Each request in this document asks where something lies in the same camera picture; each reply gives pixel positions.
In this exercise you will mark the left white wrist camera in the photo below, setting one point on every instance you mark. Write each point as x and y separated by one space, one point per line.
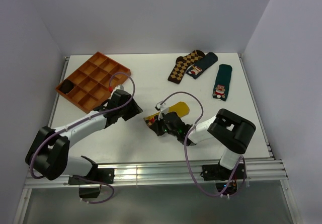
118 87

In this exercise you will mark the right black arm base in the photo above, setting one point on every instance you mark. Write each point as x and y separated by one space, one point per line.
215 172

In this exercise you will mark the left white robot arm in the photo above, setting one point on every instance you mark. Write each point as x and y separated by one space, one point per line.
49 152

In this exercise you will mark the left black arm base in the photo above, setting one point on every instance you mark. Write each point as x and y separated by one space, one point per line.
91 186

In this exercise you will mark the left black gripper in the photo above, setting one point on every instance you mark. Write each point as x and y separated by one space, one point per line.
134 109

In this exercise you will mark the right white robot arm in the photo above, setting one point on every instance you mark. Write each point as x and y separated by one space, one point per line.
231 130

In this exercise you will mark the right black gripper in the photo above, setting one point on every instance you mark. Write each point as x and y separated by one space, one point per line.
162 120

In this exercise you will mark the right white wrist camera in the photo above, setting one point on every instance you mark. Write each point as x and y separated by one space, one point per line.
162 110

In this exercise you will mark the yellow sock with character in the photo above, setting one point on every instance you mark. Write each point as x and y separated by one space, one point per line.
180 108

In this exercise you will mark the rolled dark sock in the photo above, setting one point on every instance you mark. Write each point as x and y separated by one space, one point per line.
66 86

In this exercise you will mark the navy sock with pattern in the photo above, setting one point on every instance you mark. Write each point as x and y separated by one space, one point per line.
199 67

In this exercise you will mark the aluminium frame rail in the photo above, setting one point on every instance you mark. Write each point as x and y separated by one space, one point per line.
164 173

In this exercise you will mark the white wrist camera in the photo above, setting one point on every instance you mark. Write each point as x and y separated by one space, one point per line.
162 110
118 87

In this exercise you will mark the brown argyle sock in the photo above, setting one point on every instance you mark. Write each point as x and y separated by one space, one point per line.
182 64

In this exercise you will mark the dark green santa sock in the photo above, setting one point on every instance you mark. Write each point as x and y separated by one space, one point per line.
222 82

